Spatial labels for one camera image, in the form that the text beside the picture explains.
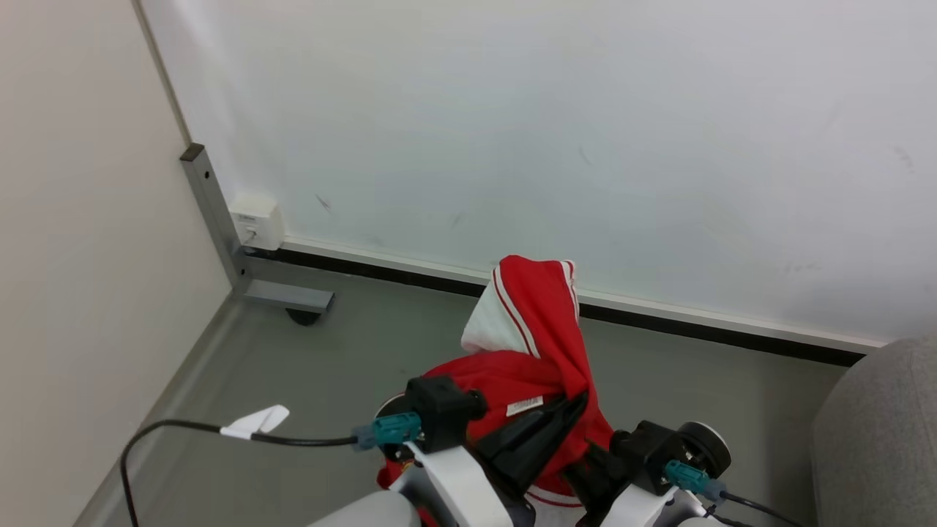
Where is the white paper cable tag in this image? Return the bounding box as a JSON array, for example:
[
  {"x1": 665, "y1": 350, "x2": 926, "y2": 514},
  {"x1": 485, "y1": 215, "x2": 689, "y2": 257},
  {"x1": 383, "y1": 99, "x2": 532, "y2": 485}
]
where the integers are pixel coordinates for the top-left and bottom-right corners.
[{"x1": 220, "y1": 405, "x2": 291, "y2": 441}]

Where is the grey fabric sofa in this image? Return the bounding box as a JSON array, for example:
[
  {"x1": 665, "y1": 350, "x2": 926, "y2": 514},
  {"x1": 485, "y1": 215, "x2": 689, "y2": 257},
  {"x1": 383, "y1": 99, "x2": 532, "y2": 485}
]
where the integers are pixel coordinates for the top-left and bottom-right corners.
[{"x1": 811, "y1": 333, "x2": 937, "y2": 527}]

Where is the black and white baseboard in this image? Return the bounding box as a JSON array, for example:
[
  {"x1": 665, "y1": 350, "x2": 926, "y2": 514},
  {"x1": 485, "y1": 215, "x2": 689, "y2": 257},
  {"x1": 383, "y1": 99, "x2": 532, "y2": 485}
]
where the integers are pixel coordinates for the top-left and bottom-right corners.
[{"x1": 245, "y1": 236, "x2": 888, "y2": 367}]

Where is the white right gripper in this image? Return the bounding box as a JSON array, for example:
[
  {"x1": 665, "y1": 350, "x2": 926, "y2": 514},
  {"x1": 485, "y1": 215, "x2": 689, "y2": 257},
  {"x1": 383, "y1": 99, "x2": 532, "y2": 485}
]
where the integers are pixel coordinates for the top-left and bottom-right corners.
[{"x1": 562, "y1": 441, "x2": 705, "y2": 527}]

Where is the red and white garment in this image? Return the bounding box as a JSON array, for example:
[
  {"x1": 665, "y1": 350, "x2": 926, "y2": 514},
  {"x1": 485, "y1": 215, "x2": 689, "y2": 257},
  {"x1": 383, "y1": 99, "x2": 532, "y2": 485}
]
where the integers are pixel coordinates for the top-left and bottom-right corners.
[{"x1": 377, "y1": 255, "x2": 616, "y2": 527}]

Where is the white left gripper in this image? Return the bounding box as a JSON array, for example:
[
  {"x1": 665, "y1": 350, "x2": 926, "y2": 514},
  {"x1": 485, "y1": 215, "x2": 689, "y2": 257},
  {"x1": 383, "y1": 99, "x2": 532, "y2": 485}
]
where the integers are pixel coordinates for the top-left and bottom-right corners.
[{"x1": 390, "y1": 392, "x2": 589, "y2": 527}]

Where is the white wall socket box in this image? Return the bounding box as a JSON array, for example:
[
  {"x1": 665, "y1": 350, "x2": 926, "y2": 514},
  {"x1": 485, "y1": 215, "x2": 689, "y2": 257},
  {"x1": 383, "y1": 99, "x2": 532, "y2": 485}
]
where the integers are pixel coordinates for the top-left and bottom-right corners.
[{"x1": 228, "y1": 192, "x2": 285, "y2": 252}]

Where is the black cable with teal plug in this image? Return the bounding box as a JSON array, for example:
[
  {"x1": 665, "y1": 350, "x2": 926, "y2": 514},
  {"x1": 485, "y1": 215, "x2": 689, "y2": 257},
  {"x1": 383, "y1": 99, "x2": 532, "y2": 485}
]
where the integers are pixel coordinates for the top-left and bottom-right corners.
[
  {"x1": 665, "y1": 460, "x2": 806, "y2": 527},
  {"x1": 120, "y1": 412, "x2": 423, "y2": 527}
]

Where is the grey metal frame post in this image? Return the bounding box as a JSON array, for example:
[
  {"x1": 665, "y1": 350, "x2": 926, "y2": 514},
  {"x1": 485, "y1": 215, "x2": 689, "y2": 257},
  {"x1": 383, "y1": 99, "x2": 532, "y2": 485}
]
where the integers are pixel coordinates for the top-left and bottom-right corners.
[{"x1": 179, "y1": 143, "x2": 335, "y2": 326}]

